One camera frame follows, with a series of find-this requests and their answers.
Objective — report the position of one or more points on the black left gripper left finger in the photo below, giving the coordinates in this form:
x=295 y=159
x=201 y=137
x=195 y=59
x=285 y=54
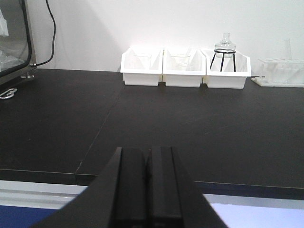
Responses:
x=116 y=198

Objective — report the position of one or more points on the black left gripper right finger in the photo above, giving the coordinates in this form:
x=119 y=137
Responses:
x=173 y=199

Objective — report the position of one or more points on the white middle storage bin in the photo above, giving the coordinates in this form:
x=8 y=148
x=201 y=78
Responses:
x=192 y=76

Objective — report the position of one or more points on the white storage bin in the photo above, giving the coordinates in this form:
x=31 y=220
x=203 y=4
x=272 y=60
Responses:
x=192 y=76
x=133 y=71
x=227 y=78

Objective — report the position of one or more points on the white left storage bin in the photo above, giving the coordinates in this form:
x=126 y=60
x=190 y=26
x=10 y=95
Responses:
x=133 y=71

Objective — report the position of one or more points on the clear beaker in middle bin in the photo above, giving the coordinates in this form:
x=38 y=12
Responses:
x=181 y=61

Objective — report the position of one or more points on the white right storage bin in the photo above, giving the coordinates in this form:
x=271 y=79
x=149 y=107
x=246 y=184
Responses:
x=227 y=78

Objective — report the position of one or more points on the blue cabinet drawers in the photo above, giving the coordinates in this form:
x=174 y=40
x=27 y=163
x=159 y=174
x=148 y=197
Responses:
x=24 y=203

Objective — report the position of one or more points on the white test tube rack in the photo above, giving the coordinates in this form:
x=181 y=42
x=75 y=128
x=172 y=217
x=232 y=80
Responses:
x=278 y=72

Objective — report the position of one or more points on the clear glass flask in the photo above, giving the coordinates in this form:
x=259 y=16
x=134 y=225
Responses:
x=226 y=44

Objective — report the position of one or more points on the glass door cabinet appliance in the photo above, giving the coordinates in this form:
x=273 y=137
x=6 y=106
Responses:
x=17 y=54

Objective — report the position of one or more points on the clear glass test tube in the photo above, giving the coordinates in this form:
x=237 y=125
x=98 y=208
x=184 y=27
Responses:
x=287 y=45

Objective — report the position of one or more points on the black wire tripod stand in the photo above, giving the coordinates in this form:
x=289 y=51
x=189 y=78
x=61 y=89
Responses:
x=224 y=52

